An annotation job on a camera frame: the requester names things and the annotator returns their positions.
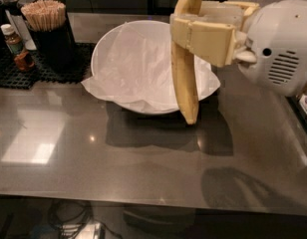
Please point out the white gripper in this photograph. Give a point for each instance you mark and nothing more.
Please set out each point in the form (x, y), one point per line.
(282, 40)

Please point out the yellow banana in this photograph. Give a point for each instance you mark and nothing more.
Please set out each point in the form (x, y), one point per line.
(182, 68)

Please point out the white bowl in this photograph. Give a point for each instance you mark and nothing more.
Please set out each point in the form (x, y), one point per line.
(103, 50)

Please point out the white paper liner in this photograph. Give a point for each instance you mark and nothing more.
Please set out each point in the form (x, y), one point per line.
(137, 73)

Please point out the black chopstick holder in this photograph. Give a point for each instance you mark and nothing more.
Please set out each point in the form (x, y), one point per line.
(57, 46)

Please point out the bundle of wooden chopsticks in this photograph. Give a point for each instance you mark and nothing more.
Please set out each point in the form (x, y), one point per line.
(45, 15)

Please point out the small brown jar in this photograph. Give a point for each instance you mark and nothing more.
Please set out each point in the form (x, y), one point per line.
(24, 61)

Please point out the green sauce bottle white cap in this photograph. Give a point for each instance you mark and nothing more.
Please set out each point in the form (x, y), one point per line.
(12, 39)

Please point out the dark lidded container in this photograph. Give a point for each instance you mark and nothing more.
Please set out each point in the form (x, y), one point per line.
(0, 20)

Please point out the black grid mat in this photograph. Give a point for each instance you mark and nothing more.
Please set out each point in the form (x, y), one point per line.
(12, 78)

